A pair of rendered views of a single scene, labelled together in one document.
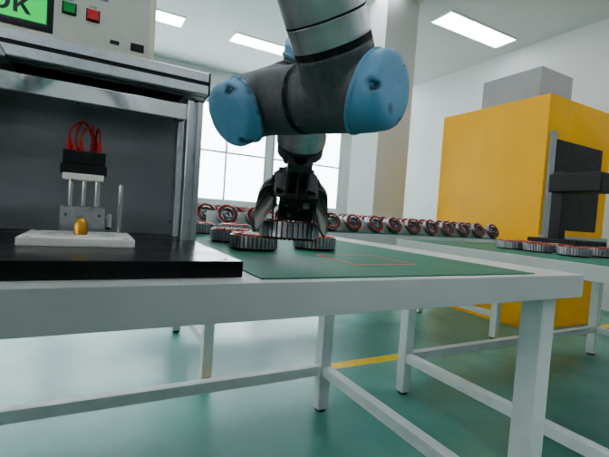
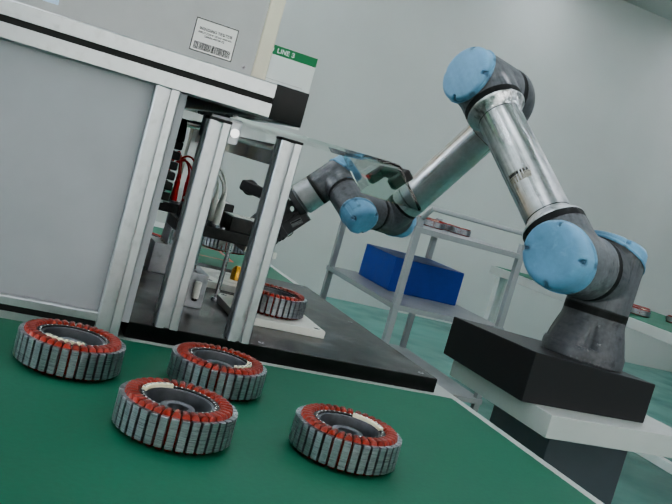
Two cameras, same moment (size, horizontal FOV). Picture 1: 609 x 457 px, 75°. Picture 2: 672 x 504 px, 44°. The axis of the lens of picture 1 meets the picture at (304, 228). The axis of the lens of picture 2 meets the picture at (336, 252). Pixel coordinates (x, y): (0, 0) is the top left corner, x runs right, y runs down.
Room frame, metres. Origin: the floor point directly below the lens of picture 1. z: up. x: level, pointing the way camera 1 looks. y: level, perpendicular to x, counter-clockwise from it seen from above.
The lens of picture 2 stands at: (0.30, 1.89, 1.02)
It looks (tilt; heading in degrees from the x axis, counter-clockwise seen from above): 5 degrees down; 276
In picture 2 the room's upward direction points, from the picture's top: 16 degrees clockwise
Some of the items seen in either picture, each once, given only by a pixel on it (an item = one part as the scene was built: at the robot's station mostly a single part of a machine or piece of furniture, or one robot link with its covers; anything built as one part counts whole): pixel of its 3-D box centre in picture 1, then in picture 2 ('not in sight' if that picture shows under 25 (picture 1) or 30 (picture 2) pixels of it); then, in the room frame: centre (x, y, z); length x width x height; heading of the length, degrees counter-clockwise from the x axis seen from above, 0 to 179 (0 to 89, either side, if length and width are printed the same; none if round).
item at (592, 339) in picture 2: not in sight; (588, 332); (-0.03, 0.32, 0.87); 0.15 x 0.15 x 0.10
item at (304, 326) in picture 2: not in sight; (267, 314); (0.52, 0.57, 0.78); 0.15 x 0.15 x 0.01; 28
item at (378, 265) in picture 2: not in sight; (409, 302); (0.32, -2.32, 0.51); 1.01 x 0.60 x 1.01; 118
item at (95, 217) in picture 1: (82, 220); (162, 255); (0.76, 0.43, 0.80); 0.08 x 0.05 x 0.06; 118
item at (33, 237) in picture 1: (80, 238); (233, 282); (0.63, 0.36, 0.78); 0.15 x 0.15 x 0.01; 28
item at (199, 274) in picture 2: not in sight; (185, 283); (0.64, 0.64, 0.80); 0.08 x 0.05 x 0.06; 118
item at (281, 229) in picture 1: (289, 229); (224, 242); (0.75, 0.03, 0.81); 0.11 x 0.11 x 0.04
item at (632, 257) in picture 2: not in sight; (606, 272); (-0.03, 0.32, 0.99); 0.13 x 0.12 x 0.14; 50
